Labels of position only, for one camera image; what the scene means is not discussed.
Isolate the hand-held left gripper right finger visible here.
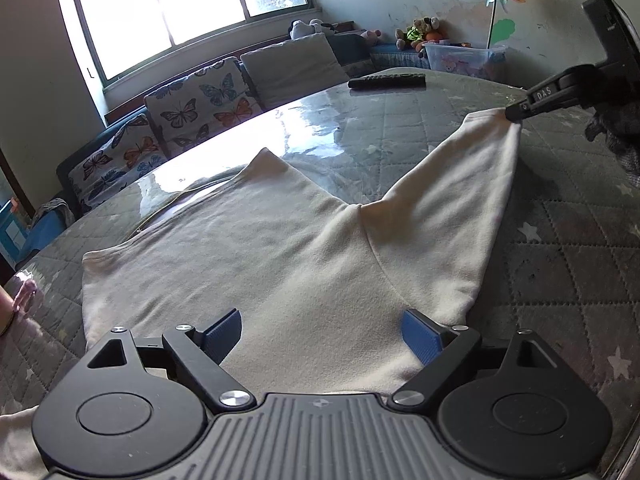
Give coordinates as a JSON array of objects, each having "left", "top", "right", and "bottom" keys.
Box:
[{"left": 387, "top": 308, "right": 559, "bottom": 407}]

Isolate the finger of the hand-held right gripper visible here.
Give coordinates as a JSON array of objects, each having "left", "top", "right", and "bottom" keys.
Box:
[{"left": 504, "top": 63, "right": 604, "bottom": 124}]

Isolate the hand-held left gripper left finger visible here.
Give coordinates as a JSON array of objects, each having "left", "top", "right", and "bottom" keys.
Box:
[{"left": 86, "top": 307, "right": 257, "bottom": 410}]

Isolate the cream sweater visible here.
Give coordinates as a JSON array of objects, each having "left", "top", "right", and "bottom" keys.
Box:
[{"left": 0, "top": 108, "right": 523, "bottom": 480}]

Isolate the person's right hand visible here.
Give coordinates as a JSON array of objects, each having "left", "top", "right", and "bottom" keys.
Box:
[{"left": 584, "top": 105, "right": 640, "bottom": 187}]

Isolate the clear plastic storage box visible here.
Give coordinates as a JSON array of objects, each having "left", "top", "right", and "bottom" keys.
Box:
[{"left": 421, "top": 41, "right": 509, "bottom": 82}]

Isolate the brown teddy bear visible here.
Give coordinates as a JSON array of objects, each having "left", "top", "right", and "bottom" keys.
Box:
[{"left": 395, "top": 16, "right": 446, "bottom": 52}]

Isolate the black remote control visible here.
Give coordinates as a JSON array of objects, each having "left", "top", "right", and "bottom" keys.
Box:
[{"left": 348, "top": 73, "right": 427, "bottom": 92}]

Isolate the blue cushion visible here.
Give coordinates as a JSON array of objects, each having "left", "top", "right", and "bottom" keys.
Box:
[{"left": 327, "top": 34, "right": 377, "bottom": 81}]

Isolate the long butterfly print cushion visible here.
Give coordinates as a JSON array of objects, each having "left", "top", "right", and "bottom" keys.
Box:
[{"left": 68, "top": 114, "right": 170, "bottom": 213}]

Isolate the grey crumpled cloth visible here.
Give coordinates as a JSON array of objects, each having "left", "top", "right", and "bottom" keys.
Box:
[{"left": 31, "top": 198, "right": 76, "bottom": 233}]

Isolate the large butterfly print cushion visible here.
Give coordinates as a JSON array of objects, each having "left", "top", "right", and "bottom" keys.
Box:
[{"left": 144, "top": 57, "right": 265, "bottom": 157}]

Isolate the dark blue sofa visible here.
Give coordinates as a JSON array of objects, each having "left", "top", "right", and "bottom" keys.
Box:
[{"left": 56, "top": 30, "right": 376, "bottom": 221}]

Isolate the blue toy box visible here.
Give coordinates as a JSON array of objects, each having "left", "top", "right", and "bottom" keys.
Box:
[{"left": 0, "top": 197, "right": 32, "bottom": 263}]

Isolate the white plush toy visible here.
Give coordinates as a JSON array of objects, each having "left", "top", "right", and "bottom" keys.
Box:
[{"left": 289, "top": 18, "right": 335, "bottom": 41}]

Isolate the grey cushion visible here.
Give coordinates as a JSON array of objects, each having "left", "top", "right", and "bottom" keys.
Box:
[{"left": 240, "top": 33, "right": 351, "bottom": 111}]

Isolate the window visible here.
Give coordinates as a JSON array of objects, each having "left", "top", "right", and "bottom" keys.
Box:
[{"left": 67, "top": 0, "right": 322, "bottom": 82}]

